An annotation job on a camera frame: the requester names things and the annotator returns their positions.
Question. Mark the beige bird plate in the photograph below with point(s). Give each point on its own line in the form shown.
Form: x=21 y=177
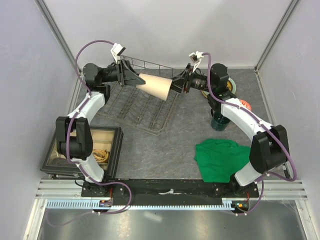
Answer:
x=205 y=93

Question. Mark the yellow patterned plate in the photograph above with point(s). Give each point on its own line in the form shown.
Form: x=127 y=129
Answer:
x=229 y=86

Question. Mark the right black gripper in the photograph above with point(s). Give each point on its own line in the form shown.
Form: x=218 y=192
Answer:
x=187 y=76

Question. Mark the beige plastic cup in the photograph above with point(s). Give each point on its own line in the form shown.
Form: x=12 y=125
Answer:
x=156 y=86

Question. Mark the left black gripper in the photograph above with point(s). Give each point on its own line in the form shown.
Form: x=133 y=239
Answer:
x=127 y=77

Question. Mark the grey wire dish rack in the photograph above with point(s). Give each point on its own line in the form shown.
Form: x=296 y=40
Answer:
x=132 y=107

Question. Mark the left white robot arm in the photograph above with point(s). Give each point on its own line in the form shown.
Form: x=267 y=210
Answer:
x=73 y=134

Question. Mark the green cloth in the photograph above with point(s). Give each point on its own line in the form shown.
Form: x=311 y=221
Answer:
x=219 y=159

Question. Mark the dark green glass cup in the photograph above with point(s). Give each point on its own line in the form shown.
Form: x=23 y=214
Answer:
x=218 y=121

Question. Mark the black glass-lid jewelry box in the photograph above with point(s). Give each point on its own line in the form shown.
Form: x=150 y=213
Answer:
x=105 y=138

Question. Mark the white slotted cable duct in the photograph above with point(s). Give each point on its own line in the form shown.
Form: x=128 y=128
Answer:
x=96 y=204

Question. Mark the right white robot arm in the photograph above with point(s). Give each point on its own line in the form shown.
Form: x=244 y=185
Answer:
x=269 y=144

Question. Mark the mint green flower plate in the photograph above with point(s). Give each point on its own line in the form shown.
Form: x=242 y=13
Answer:
x=233 y=92

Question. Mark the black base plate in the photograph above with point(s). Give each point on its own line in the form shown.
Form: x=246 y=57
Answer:
x=189 y=187

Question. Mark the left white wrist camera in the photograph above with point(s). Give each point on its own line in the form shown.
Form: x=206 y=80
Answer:
x=116 y=51

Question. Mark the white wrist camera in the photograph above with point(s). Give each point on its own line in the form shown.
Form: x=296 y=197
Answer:
x=116 y=51
x=196 y=58

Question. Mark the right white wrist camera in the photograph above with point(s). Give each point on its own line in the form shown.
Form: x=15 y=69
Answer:
x=196 y=58

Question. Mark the white red patterned bowl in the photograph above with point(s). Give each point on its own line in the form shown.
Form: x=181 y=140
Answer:
x=245 y=104

